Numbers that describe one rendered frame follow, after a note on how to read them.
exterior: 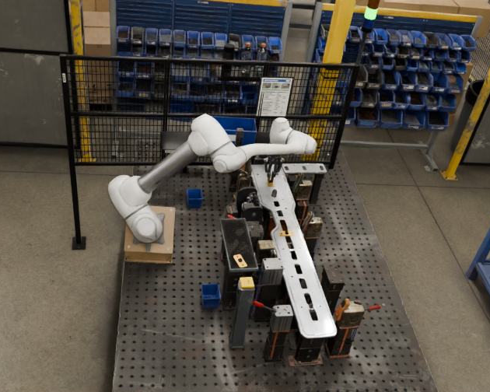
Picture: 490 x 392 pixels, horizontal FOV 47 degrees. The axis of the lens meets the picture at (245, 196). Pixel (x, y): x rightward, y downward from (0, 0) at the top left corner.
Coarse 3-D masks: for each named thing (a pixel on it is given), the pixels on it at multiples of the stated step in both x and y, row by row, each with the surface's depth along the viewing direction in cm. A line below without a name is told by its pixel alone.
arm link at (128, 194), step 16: (192, 128) 286; (208, 128) 282; (192, 144) 286; (208, 144) 283; (224, 144) 283; (176, 160) 292; (192, 160) 294; (128, 176) 312; (144, 176) 302; (160, 176) 298; (112, 192) 306; (128, 192) 302; (144, 192) 304; (128, 208) 305
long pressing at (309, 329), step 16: (256, 176) 360; (288, 192) 351; (272, 208) 337; (288, 208) 339; (288, 224) 328; (304, 240) 319; (288, 256) 307; (304, 256) 308; (288, 272) 297; (304, 272) 299; (288, 288) 288; (320, 288) 292; (304, 304) 282; (320, 304) 283; (304, 320) 274; (320, 320) 275; (304, 336) 266; (320, 336) 268
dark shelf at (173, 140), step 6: (162, 132) 381; (168, 132) 382; (174, 132) 383; (180, 132) 384; (186, 132) 384; (258, 132) 395; (264, 132) 396; (162, 138) 375; (168, 138) 376; (174, 138) 377; (180, 138) 378; (186, 138) 379; (258, 138) 389; (264, 138) 390; (162, 144) 370; (168, 144) 371; (174, 144) 372; (180, 144) 373; (162, 150) 367; (168, 150) 367
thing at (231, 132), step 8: (216, 120) 382; (224, 120) 382; (232, 120) 383; (240, 120) 383; (248, 120) 384; (224, 128) 387; (232, 128) 387; (248, 128) 388; (256, 128) 374; (232, 136) 372; (248, 136) 373; (248, 144) 377
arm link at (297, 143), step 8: (296, 136) 322; (304, 136) 323; (256, 144) 306; (264, 144) 309; (272, 144) 311; (288, 144) 316; (296, 144) 318; (304, 144) 321; (312, 144) 321; (248, 152) 297; (256, 152) 305; (264, 152) 308; (272, 152) 310; (280, 152) 312; (288, 152) 315; (296, 152) 323; (304, 152) 324; (312, 152) 324
